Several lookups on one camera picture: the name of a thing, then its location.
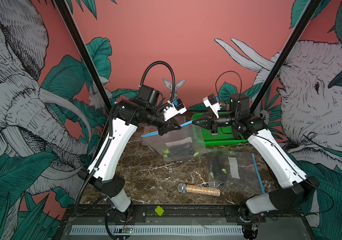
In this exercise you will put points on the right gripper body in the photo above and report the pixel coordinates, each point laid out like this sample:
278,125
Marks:
227,121

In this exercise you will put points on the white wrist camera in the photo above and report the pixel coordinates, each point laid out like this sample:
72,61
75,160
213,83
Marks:
212,103
173,108

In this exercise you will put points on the left black frame post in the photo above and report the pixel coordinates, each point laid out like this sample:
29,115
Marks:
66,15

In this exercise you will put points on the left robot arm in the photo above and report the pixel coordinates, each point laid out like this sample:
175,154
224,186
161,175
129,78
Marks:
102,171

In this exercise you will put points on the green plastic basket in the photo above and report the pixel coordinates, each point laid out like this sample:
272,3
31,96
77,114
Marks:
225,137

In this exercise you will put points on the black frame post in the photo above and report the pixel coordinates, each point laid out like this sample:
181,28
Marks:
66,15
303,21

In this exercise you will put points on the sprinkle-filled cylinder tube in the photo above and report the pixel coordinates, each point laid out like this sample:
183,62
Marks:
184,188

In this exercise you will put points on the clear zip-top bag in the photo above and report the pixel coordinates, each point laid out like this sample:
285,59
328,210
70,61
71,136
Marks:
242,173
189,133

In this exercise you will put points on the right black frame post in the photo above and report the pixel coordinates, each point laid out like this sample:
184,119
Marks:
303,21

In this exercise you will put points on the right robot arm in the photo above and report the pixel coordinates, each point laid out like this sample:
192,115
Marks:
295,185

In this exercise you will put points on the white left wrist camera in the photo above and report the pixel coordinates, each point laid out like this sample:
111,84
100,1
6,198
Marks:
173,108

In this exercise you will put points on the dark purple eggplant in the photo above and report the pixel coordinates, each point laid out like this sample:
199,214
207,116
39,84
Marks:
212,166

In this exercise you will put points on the lime green sticky note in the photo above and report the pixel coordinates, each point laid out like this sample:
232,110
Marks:
159,211

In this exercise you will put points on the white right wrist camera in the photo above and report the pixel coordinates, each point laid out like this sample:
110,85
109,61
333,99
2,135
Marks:
212,103

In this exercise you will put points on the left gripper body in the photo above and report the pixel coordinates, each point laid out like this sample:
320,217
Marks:
156,120

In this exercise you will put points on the white perforated rail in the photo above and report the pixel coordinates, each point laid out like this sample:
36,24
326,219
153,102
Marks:
158,230

